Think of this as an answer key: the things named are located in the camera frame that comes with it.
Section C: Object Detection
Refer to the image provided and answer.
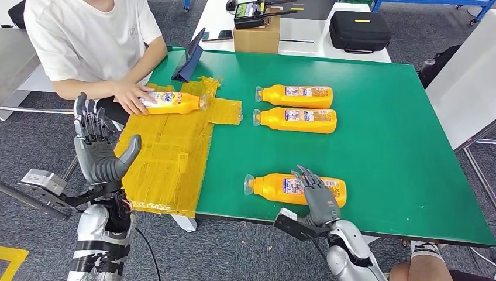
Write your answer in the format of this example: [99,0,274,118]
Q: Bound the person's right hand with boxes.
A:
[112,81,158,116]

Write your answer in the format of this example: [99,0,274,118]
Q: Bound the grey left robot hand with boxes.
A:
[73,91,142,185]

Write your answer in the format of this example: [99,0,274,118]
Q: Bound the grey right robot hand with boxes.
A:
[290,165,342,228]

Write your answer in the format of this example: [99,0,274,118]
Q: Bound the orange detergent bottle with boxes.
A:
[243,173,348,208]
[254,84,334,109]
[252,107,338,135]
[139,91,209,115]

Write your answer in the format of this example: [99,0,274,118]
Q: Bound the yellow taped cardboard mat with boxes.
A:
[113,76,244,219]

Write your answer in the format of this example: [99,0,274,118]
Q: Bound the tablet in blue case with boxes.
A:
[171,27,206,83]

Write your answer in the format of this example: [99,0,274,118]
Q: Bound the black smartphone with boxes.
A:
[201,29,234,43]

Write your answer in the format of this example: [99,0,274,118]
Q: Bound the grey metal table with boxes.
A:
[0,28,80,222]

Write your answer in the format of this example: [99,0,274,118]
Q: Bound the brown cardboard box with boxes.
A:
[233,9,281,54]

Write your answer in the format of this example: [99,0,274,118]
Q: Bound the black bag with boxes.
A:
[8,0,27,29]

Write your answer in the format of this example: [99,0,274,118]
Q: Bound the black carrying case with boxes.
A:
[329,10,392,54]

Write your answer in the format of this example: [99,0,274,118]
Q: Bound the black backpack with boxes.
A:
[418,44,462,89]

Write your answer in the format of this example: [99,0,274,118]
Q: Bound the white side table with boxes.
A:
[425,9,496,210]

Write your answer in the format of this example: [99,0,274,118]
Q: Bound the dark grey flat case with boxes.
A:
[284,0,336,21]

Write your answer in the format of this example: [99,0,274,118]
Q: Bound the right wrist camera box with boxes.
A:
[273,207,330,242]

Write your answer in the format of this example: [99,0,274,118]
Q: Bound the white cable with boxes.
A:
[470,247,496,268]

